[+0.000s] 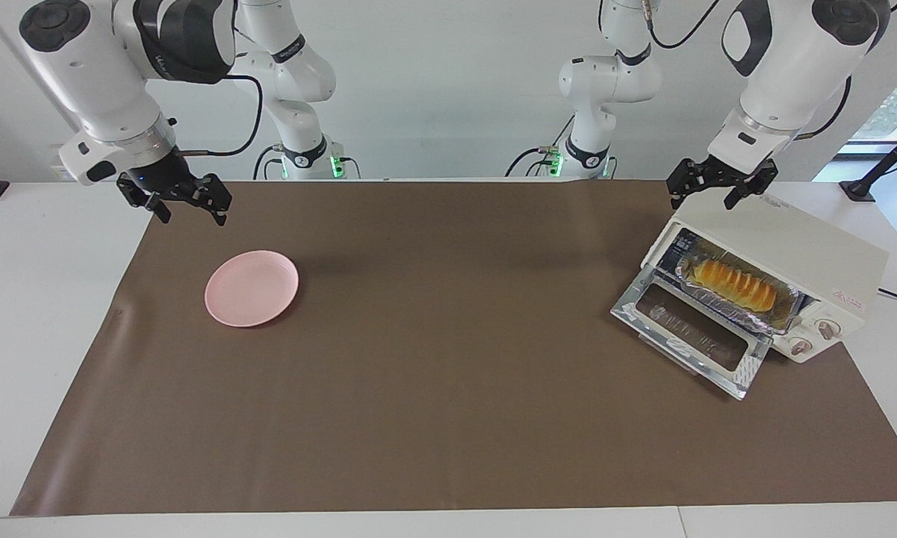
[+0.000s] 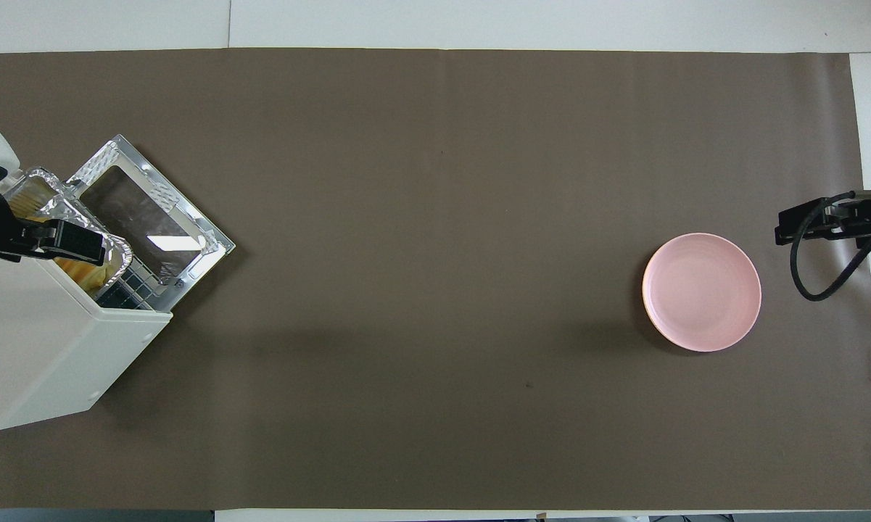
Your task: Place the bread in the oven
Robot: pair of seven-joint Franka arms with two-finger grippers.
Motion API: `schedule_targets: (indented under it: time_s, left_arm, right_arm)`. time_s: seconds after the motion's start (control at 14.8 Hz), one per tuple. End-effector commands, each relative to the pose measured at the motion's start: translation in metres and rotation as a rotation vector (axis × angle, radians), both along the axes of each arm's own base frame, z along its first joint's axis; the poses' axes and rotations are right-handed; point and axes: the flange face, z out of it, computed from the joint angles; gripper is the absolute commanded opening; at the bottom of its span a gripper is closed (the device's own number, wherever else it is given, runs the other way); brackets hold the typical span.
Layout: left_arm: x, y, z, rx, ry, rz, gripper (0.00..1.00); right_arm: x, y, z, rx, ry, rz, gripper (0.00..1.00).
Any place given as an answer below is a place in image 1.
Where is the pink round plate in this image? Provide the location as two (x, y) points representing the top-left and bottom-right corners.
(205, 250), (300, 328)

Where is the black right base cable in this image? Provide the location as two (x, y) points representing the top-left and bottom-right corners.
(252, 144), (285, 180)

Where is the black left base cable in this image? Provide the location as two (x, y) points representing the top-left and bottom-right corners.
(504, 144), (562, 180)

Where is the black base cable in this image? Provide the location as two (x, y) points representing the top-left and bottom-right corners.
(252, 144), (285, 180)
(504, 144), (562, 180)

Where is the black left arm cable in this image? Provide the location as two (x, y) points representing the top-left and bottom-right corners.
(639, 0), (897, 140)

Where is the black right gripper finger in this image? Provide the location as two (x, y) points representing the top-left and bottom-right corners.
(116, 173), (174, 226)
(196, 173), (234, 228)

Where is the golden twisted bread loaf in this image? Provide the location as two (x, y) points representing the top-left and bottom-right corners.
(689, 256), (779, 313)

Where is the glass oven door silver frame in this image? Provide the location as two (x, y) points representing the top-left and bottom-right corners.
(610, 263), (774, 401)

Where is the brown table mat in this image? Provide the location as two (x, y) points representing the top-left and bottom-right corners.
(9, 179), (897, 516)

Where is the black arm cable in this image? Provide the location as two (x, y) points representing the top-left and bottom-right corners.
(176, 73), (266, 158)
(639, 0), (897, 140)

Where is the cream toaster oven body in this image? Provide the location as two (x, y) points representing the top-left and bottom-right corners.
(641, 166), (890, 365)

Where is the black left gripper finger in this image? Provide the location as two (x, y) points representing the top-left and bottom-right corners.
(723, 160), (780, 211)
(666, 162), (700, 211)

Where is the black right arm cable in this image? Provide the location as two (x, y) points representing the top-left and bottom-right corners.
(176, 73), (266, 158)

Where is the silver aluminium foil tray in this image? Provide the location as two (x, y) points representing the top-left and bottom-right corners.
(674, 238), (807, 335)

